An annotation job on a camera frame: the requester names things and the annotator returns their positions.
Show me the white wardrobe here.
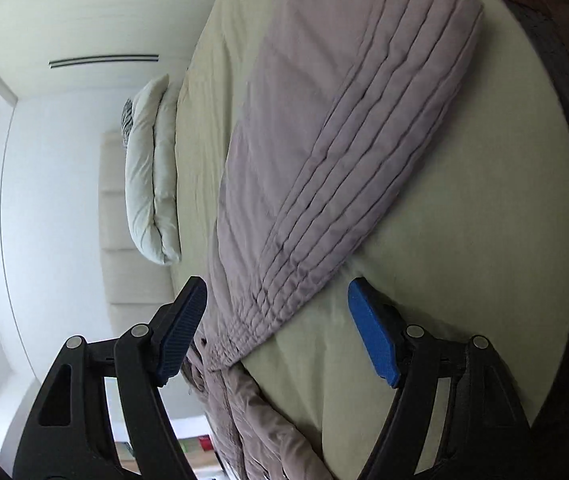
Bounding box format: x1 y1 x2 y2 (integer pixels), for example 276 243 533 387
0 0 231 107

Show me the black wardrobe handle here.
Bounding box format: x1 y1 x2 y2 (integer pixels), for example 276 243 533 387
48 54 159 69

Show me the zebra striped pillow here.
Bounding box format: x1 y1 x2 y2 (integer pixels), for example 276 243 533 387
122 99 136 149

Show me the bed with cream sheet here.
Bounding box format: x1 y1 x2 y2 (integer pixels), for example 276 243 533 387
174 0 569 480

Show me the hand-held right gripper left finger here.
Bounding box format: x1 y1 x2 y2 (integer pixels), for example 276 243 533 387
12 276 208 480

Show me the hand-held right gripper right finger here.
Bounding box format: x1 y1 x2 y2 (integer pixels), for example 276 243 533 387
348 277 532 480

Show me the lilac puffer jacket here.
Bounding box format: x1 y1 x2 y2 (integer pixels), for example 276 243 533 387
184 0 485 480

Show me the cream padded headboard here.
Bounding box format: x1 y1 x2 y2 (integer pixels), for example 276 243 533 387
99 130 175 307

